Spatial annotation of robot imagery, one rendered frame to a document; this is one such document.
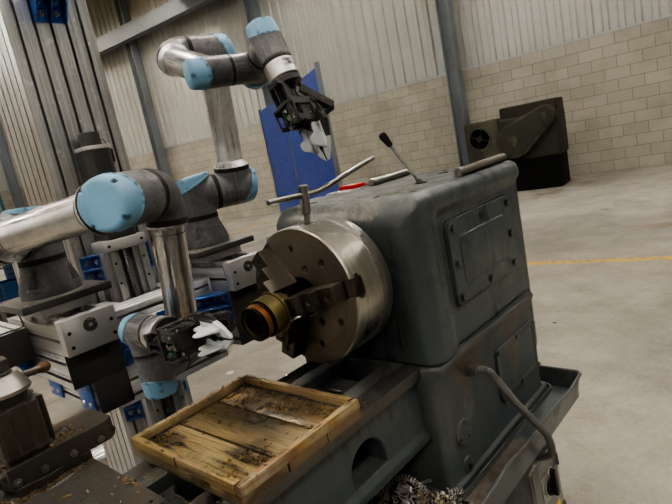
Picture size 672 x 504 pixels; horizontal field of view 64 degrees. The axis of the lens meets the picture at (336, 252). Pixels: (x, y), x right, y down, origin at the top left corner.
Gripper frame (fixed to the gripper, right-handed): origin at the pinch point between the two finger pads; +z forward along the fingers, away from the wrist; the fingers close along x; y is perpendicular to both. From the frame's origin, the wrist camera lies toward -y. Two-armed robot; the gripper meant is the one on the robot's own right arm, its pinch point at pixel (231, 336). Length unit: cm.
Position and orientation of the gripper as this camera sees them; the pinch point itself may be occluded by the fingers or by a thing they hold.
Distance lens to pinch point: 103.7
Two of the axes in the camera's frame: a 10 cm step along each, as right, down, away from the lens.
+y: -6.5, 2.8, -7.1
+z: 7.3, -0.3, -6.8
